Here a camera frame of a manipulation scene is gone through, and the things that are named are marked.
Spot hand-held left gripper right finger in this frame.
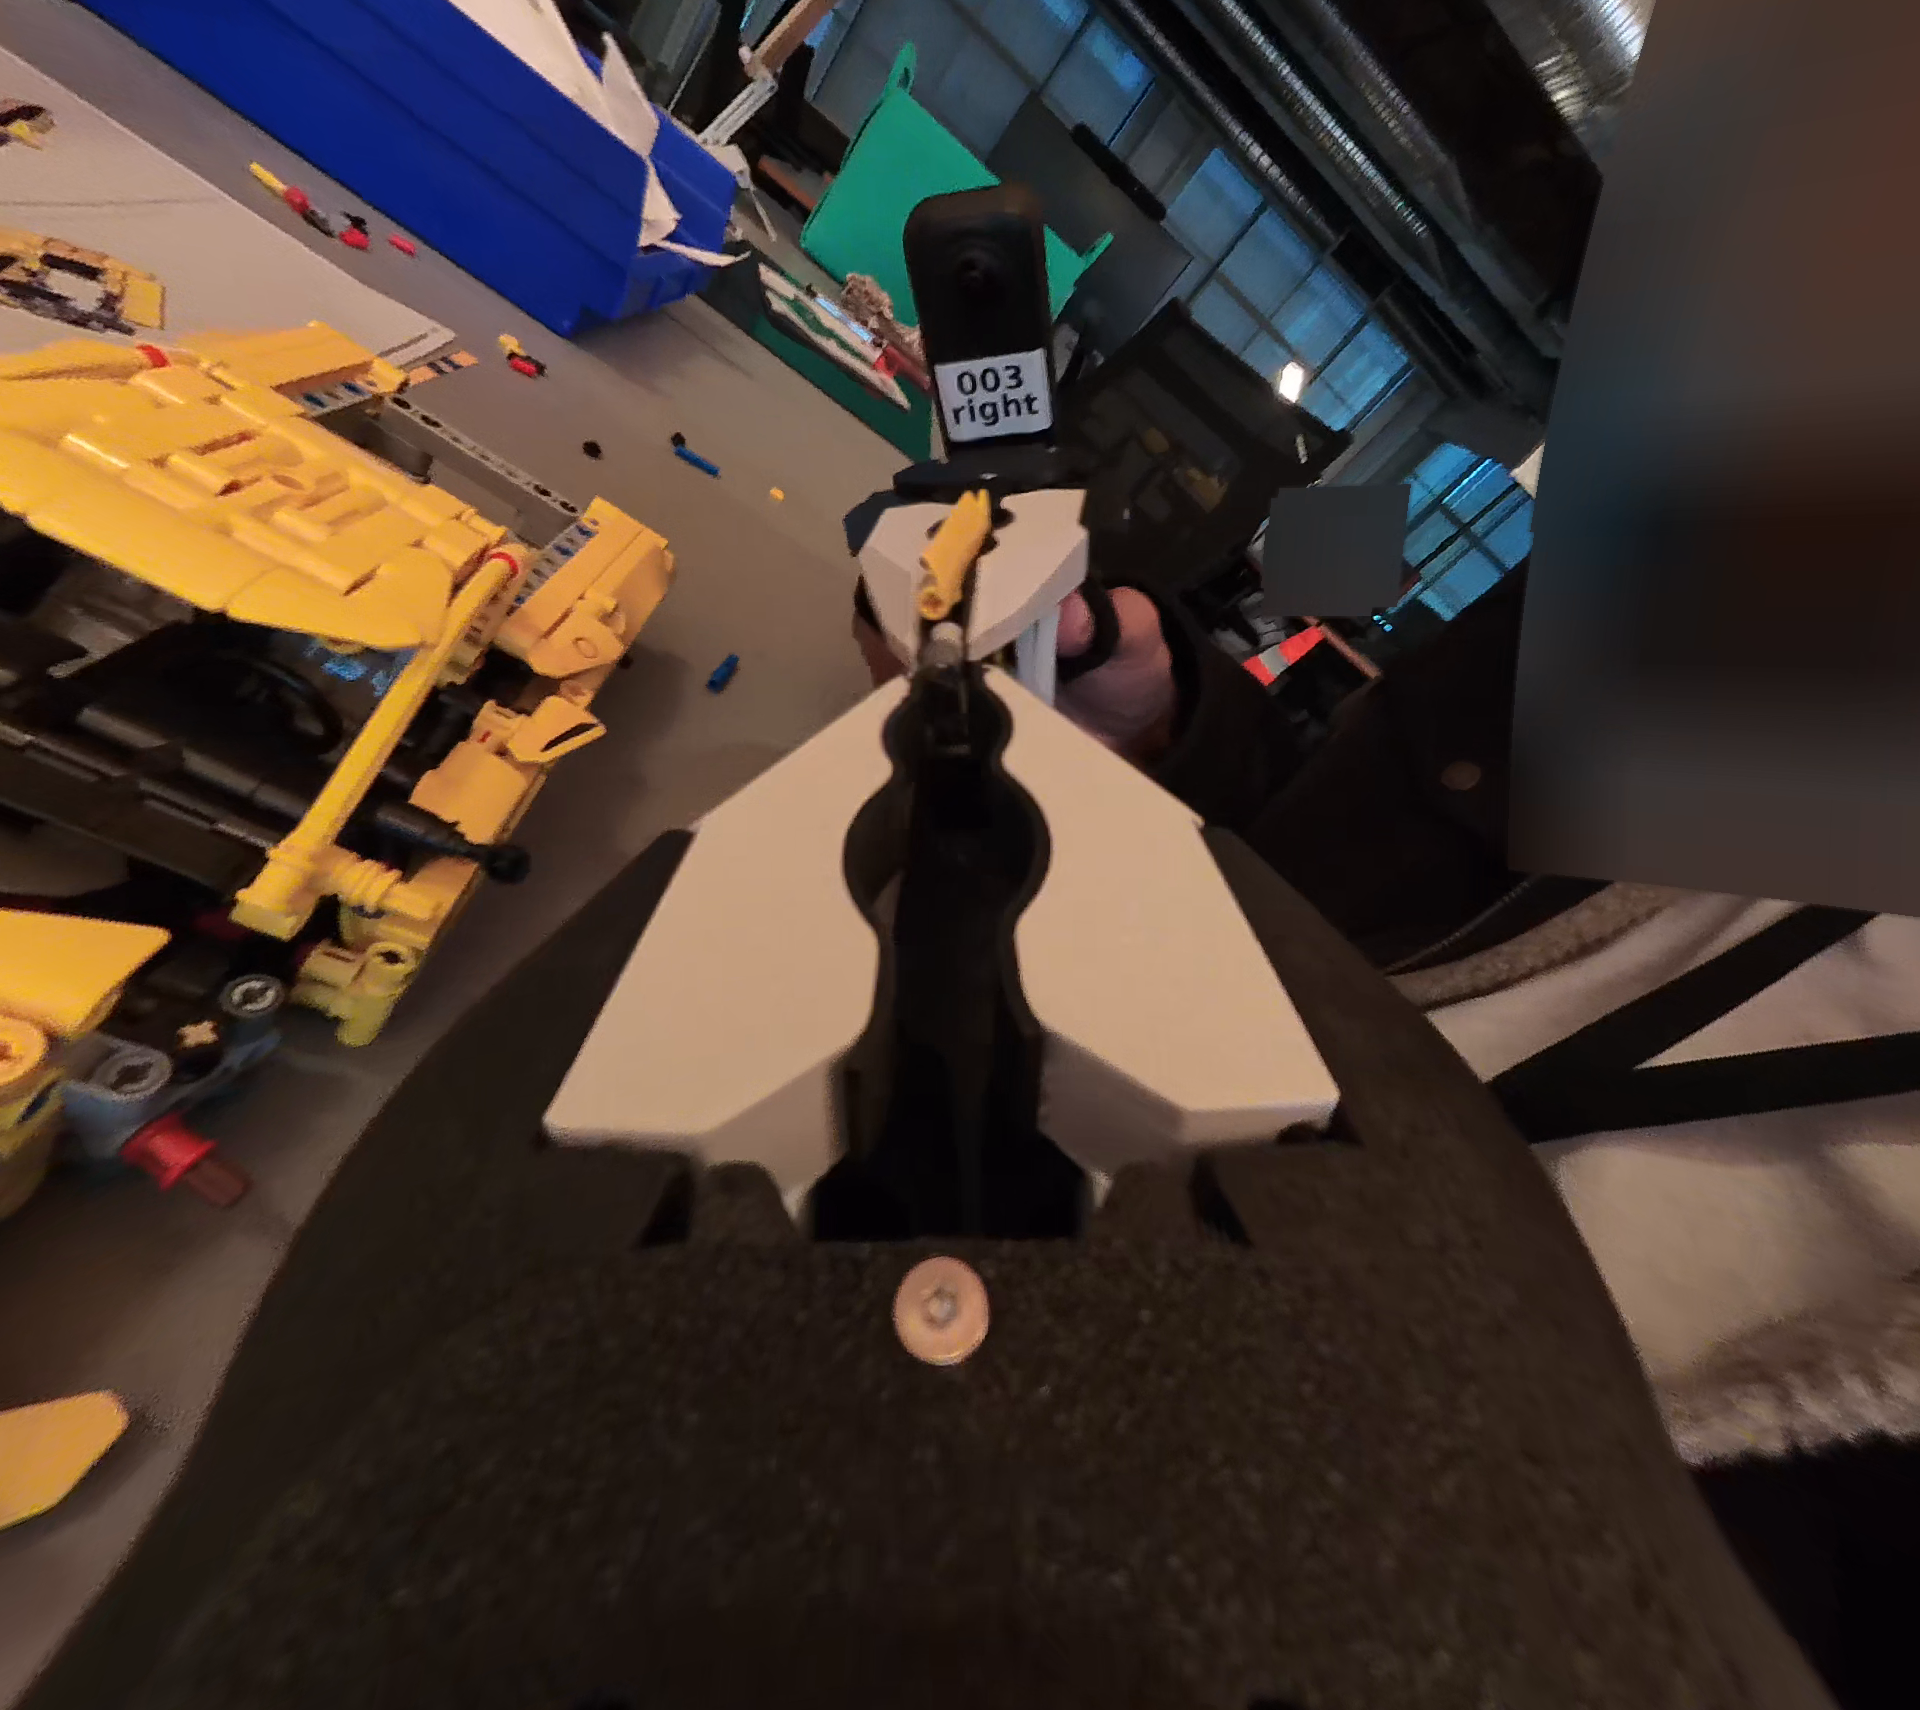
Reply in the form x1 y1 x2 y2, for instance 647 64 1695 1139
966 668 1341 1190

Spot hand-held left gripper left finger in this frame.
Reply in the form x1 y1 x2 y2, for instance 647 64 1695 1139
540 673 962 1239

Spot blue plastic bin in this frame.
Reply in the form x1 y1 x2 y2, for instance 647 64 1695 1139
0 0 743 340

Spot yellow toy brick car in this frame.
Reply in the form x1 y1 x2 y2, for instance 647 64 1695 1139
0 321 678 1531

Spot open instruction booklet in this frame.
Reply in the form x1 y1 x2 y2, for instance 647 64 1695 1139
0 44 482 413

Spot teal plastic bin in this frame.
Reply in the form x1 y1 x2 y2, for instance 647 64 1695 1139
797 44 1112 317

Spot green cutting mat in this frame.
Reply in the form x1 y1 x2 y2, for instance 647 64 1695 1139
742 253 932 459

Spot brown fleece-lined jacket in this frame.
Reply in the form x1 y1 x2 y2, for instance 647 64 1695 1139
1169 569 1698 1007

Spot yellow panel with axle pin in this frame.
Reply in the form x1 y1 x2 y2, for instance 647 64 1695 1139
913 485 996 683

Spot scattered small brick pins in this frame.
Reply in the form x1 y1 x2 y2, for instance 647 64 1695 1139
246 162 421 258

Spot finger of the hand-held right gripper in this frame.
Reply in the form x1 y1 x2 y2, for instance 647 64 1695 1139
853 487 966 677
956 487 1092 666

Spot person's right hand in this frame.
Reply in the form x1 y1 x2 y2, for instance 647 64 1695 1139
1054 583 1189 760

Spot wooden model kit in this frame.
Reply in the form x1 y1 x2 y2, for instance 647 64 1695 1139
839 269 923 384

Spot white striped shirt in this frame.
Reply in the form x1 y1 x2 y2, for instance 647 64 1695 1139
1409 891 1920 1464

